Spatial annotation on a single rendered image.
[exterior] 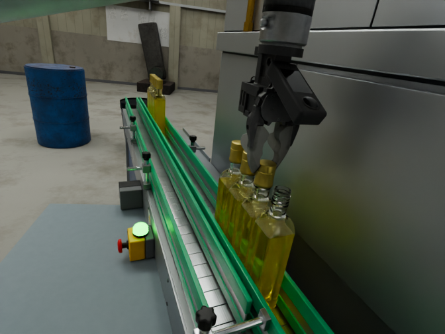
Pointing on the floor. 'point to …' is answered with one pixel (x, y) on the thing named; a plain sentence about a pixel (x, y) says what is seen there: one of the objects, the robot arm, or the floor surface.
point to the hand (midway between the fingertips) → (266, 167)
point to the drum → (58, 105)
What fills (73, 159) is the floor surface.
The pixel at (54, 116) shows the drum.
